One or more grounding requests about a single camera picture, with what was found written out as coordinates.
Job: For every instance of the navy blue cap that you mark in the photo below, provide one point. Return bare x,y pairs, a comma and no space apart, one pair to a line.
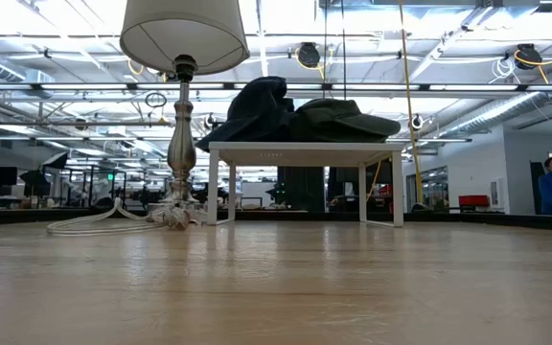
257,115

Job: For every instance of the red bin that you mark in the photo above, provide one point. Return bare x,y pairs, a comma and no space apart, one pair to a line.
473,201

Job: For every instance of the small white table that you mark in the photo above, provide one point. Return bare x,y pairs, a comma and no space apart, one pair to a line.
305,153

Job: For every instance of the silver ventilation duct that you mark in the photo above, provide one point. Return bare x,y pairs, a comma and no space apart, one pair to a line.
496,112

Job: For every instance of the table lamp white shade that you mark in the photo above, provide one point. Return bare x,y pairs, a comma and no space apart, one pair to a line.
182,144

